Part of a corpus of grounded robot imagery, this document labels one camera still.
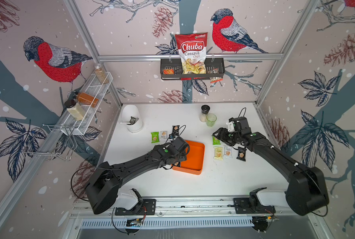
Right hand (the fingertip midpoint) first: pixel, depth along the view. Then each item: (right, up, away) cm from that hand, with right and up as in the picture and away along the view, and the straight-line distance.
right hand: (215, 134), depth 85 cm
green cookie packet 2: (+3, -6, +12) cm, 14 cm away
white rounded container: (-56, +10, +19) cm, 60 cm away
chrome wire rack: (-76, -1, -19) cm, 79 cm away
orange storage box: (-13, -17, 0) cm, 21 cm away
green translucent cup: (+2, +8, +21) cm, 23 cm away
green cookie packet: (-38, -4, +15) cm, 41 cm away
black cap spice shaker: (-3, +15, +17) cm, 23 cm away
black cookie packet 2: (+18, -13, +6) cm, 23 cm away
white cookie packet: (-32, -2, +15) cm, 36 cm away
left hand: (-19, -10, -2) cm, 21 cm away
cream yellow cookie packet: (+3, -13, +7) cm, 15 cm away
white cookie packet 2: (+10, -12, +7) cm, 17 cm away
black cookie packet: (-24, +1, +19) cm, 31 cm away
